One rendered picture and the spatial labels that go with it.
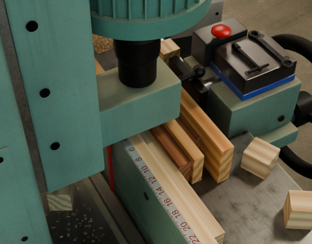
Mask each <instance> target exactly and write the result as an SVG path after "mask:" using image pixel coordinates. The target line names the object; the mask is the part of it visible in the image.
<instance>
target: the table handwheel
mask: <svg viewBox="0 0 312 244"><path fill-rule="evenodd" d="M271 38H272V39H273V40H275V41H276V42H277V43H278V44H279V45H280V46H281V47H283V48H284V49H287V50H291V51H294V52H296V53H298V54H300V55H302V56H303V57H305V58H306V59H307V60H309V61H310V62H311V63H312V42H311V41H309V40H308V39H305V38H303V37H301V36H297V35H293V34H278V35H275V36H272V37H271ZM290 122H291V123H292V124H293V125H294V126H295V127H296V128H297V127H300V126H302V125H304V124H306V123H309V122H311V123H312V95H311V94H309V93H308V92H306V91H300V92H299V95H298V99H297V103H296V106H295V110H294V113H293V116H292V119H291V121H290ZM280 149H281V150H280V154H279V158H280V159H282V160H283V161H284V162H285V163H286V164H287V165H288V166H289V167H290V168H291V169H292V170H294V171H295V172H297V173H298V174H300V175H302V176H304V177H306V178H308V179H311V180H312V164H310V163H308V162H306V161H304V160H302V159H301V158H300V157H298V156H297V155H296V154H295V153H294V152H293V151H292V150H291V149H290V148H289V147H288V146H287V145H286V146H283V147H281V148H280Z"/></svg>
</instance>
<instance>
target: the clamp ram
mask: <svg viewBox="0 0 312 244"><path fill-rule="evenodd" d="M168 67H169V68H170V69H171V70H172V71H173V72H174V74H175V75H176V76H177V77H179V76H181V75H183V74H185V73H187V72H189V71H190V69H189V68H188V67H187V66H186V65H185V64H184V63H183V62H182V60H181V59H180V58H179V57H178V56H173V57H170V58H169V65H168ZM221 81H222V80H221V78H220V77H219V76H214V77H211V78H208V79H206V80H203V81H200V80H199V79H198V78H196V77H193V78H191V79H189V80H187V81H184V82H182V83H181V86H182V87H183V88H184V89H185V91H186V92H187V93H188V94H189V95H190V96H191V98H193V100H194V101H195V102H196V103H197V104H198V105H199V106H200V107H201V109H202V110H203V111H204V112H205V113H206V111H207V103H208V96H209V94H210V90H209V89H210V86H211V85H213V84H216V83H218V82H221Z"/></svg>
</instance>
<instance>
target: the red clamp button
mask: <svg viewBox="0 0 312 244"><path fill-rule="evenodd" d="M211 33H212V34H213V35H214V36H215V37H217V38H227V37H229V36H230V35H231V29H230V28H229V27H228V26H226V25H223V24H219V25H215V26H213V27H212V29H211Z"/></svg>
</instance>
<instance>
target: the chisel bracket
mask: <svg viewBox="0 0 312 244"><path fill-rule="evenodd" d="M96 80H97V91H98V101H99V112H100V122H101V132H102V143H103V148H104V147H106V146H109V145H111V144H114V143H116V142H119V141H121V140H124V139H126V138H129V137H131V136H134V135H136V134H139V133H141V132H144V131H146V130H149V129H151V128H153V127H155V126H158V125H160V124H163V123H165V122H168V121H170V120H173V119H175V118H178V117H179V113H180V98H181V80H180V79H179V78H178V77H177V76H176V75H175V74H174V72H173V71H172V70H171V69H170V68H169V67H168V66H167V65H166V63H165V62H164V61H163V60H162V59H161V58H160V56H158V58H157V77H156V79H155V81H154V82H153V83H152V84H151V85H149V86H147V87H144V88H131V87H128V86H125V85H124V84H122V83H121V81H120V80H119V73H118V67H117V68H114V69H111V70H108V71H105V72H103V73H100V74H97V75H96Z"/></svg>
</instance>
